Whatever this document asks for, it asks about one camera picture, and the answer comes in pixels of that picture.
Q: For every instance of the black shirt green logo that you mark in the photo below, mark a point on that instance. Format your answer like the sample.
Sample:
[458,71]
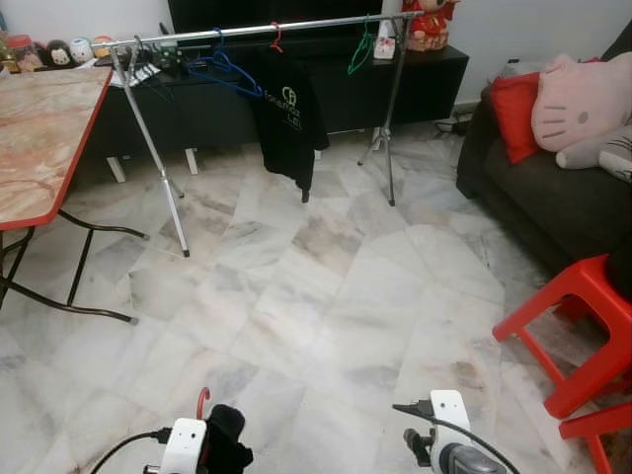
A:
[227,444]
[286,118]

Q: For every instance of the red plastic hanger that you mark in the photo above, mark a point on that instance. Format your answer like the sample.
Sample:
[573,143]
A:
[278,46]
[198,405]

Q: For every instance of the green plastic hanger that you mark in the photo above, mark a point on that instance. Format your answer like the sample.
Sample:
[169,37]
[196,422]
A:
[367,39]

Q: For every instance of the blue plastic hanger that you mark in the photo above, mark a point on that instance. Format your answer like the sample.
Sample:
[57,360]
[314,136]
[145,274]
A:
[229,71]

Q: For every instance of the red plastic stool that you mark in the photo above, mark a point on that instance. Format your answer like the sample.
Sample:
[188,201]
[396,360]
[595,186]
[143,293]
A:
[583,281]
[602,420]

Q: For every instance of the black round laundry basket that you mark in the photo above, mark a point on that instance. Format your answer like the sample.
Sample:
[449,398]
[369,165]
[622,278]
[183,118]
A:
[622,269]

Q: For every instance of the dark grey fabric sofa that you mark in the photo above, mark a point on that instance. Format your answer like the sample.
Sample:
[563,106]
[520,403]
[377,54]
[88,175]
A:
[553,207]

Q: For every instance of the red cushion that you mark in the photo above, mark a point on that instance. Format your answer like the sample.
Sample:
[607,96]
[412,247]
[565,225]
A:
[513,114]

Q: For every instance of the grey Totoro plush open eyes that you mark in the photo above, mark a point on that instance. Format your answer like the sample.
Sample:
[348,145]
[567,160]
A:
[607,153]

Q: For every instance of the pink Hello Kitty cushion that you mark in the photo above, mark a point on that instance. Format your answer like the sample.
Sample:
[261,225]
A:
[578,104]

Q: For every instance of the white lace covered side table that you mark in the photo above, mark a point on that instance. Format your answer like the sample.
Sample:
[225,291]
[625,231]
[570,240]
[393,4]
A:
[518,69]

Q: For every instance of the white pink tissue pack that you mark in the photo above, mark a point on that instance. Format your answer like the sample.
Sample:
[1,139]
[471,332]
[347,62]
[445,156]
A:
[385,47]

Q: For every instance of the red laughing Buddha statue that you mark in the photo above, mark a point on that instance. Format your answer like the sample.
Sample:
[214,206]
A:
[427,30]

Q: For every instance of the silver metal clothes rack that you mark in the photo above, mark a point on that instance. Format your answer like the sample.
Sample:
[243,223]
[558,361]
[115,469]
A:
[296,25]

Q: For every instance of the black flat screen television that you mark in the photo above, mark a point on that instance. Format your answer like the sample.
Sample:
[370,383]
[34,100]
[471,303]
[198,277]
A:
[286,12]

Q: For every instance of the white paper stack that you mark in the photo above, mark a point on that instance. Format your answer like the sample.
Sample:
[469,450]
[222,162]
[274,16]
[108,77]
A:
[138,75]

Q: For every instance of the marble pattern folding table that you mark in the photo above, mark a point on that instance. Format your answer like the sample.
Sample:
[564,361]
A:
[44,138]

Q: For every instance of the orange round toy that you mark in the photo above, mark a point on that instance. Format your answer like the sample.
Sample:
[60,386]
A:
[104,47]

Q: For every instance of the white blue round toy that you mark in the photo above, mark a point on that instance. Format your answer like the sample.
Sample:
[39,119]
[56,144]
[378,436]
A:
[81,51]

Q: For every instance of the black white plush doll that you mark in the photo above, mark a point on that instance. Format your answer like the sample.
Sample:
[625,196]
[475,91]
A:
[57,54]

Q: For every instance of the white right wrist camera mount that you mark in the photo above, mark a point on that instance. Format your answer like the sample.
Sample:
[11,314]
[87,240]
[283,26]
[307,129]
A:
[449,410]

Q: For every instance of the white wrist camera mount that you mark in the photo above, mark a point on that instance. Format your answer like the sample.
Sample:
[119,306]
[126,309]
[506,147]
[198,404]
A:
[449,410]
[184,444]

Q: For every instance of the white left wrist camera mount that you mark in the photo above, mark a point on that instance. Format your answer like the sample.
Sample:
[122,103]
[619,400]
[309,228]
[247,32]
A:
[184,444]

